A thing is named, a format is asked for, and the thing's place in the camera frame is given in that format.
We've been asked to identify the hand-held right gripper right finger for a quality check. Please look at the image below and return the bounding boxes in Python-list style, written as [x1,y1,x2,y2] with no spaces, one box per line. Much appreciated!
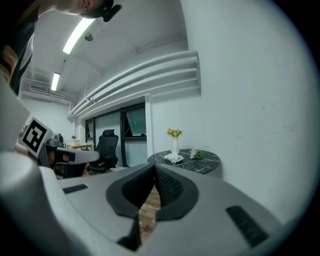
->
[136,163,285,256]

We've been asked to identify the white ribbed vase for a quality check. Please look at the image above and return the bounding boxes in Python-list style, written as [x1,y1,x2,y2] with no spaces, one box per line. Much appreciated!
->
[172,136,181,155]

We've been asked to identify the long ceiling light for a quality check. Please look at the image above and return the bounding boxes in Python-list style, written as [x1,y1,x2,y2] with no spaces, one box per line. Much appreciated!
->
[50,72,61,92]
[62,17,96,55]

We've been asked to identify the person's head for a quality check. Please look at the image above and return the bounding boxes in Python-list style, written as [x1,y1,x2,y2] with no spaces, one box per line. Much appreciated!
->
[44,0,106,16]

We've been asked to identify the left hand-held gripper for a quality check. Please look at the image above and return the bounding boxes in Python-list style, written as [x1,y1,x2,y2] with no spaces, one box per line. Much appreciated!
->
[18,116,101,180]

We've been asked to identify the black head camera mount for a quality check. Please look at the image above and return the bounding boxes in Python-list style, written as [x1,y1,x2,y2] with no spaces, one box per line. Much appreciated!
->
[79,0,123,23]

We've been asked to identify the white air vent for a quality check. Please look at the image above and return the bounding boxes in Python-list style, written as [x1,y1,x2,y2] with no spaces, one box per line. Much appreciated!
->
[29,84,48,93]

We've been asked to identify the person's black printed shirt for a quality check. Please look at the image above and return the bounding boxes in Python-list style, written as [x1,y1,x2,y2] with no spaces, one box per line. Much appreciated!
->
[0,0,42,96]

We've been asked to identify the black office chair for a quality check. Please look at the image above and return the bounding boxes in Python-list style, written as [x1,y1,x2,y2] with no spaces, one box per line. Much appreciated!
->
[87,129,120,173]

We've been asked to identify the purple artificial flower sprig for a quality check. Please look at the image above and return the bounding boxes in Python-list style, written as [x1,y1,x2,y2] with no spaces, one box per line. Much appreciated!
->
[189,149,204,160]

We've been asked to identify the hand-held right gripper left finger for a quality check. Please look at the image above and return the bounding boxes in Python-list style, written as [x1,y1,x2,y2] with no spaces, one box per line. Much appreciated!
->
[57,163,157,252]

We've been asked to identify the person's left hand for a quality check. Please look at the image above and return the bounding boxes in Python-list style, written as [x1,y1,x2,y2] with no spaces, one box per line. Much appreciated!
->
[48,152,70,166]

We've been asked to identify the person's left forearm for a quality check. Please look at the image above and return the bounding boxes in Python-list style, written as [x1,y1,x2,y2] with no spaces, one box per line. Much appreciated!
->
[14,144,35,160]

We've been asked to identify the white wet wipe pack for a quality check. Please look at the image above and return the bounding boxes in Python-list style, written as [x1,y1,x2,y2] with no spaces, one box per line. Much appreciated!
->
[163,152,185,165]

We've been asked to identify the white wall pipes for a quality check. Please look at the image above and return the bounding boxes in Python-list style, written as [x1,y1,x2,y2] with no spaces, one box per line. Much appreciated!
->
[67,49,201,120]

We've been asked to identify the grey gripper-mounted camera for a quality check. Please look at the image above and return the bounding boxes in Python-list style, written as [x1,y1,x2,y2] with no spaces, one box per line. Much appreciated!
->
[46,133,65,149]

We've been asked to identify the small wooden table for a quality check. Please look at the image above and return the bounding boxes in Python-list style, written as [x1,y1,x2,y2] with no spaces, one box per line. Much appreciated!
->
[66,142,96,151]

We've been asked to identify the black framed window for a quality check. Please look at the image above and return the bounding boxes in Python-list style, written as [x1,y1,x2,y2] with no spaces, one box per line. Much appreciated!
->
[84,102,147,168]

